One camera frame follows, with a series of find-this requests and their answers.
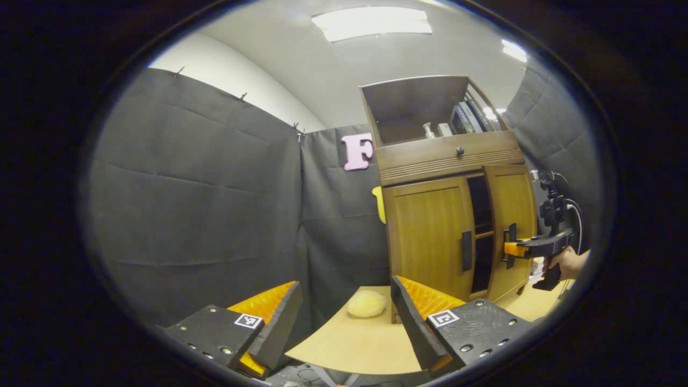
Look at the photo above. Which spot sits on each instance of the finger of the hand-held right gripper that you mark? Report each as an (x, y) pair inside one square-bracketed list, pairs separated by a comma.
[(516, 249)]

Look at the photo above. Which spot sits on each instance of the wooden cabinet drawer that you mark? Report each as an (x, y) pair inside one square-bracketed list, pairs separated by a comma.
[(424, 157)]

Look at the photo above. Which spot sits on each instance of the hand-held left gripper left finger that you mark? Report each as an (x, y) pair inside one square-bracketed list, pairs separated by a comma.
[(279, 328)]

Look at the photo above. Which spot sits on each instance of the dark blue book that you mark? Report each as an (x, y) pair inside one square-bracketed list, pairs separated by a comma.
[(460, 121)]

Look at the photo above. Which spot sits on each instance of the wooden shoe cabinet door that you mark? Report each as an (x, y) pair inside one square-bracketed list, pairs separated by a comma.
[(516, 204), (430, 236)]

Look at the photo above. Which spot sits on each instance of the wooden inner shelf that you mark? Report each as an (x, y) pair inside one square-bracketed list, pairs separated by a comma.
[(484, 235)]

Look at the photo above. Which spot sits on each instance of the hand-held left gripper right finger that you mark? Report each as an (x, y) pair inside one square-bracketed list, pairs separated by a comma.
[(411, 328)]

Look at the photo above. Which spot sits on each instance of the white pump bottle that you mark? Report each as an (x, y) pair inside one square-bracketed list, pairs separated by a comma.
[(428, 131)]

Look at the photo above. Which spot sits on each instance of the black backdrop cloth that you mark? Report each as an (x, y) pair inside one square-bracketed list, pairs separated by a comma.
[(188, 188)]

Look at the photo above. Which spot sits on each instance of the yellow round sponge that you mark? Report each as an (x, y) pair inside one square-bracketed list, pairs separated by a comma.
[(366, 303)]

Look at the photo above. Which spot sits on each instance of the wooden double-door shoe cabinet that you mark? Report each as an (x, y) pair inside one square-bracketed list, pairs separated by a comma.
[(414, 107)]

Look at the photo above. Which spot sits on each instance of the white table frame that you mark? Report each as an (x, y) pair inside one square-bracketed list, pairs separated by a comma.
[(336, 376)]

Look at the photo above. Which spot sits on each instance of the small white box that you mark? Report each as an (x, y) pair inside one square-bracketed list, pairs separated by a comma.
[(444, 129)]

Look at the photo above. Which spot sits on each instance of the ceiling light panel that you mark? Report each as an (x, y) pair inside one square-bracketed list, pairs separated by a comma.
[(492, 113), (371, 22), (514, 50)]

